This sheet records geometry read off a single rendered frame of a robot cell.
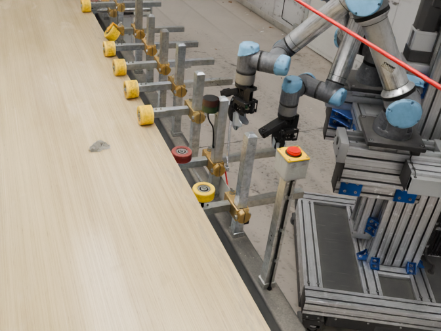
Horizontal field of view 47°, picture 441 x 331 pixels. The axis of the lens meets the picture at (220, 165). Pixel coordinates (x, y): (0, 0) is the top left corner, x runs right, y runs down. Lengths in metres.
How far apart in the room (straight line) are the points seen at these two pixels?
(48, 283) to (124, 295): 0.21
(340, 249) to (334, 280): 0.24
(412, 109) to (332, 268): 1.06
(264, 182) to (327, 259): 0.98
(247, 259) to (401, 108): 0.74
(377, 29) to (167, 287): 1.04
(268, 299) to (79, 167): 0.80
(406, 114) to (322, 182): 1.80
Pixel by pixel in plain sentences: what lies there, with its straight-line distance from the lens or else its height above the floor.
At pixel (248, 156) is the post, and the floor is 1.06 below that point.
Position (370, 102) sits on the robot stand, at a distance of 2.49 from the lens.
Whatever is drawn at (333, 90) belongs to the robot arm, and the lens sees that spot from 2.03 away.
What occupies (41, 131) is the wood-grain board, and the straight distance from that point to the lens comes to 2.10.
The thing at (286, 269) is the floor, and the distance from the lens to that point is 2.82.
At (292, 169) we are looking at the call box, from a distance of 1.40.
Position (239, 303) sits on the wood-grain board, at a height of 0.90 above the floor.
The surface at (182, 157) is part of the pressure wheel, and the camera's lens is 1.92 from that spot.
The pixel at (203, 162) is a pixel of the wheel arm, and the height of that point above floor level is 0.85.
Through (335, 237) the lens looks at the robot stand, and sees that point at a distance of 2.78.
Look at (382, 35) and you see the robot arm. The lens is 1.76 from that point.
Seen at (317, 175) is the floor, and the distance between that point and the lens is 3.62.
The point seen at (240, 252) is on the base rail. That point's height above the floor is 0.70.
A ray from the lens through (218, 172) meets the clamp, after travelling 1.96.
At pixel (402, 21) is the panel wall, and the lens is 4.88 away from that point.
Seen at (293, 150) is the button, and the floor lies 1.23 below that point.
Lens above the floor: 1.94
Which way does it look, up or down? 33 degrees down
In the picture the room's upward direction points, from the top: 7 degrees clockwise
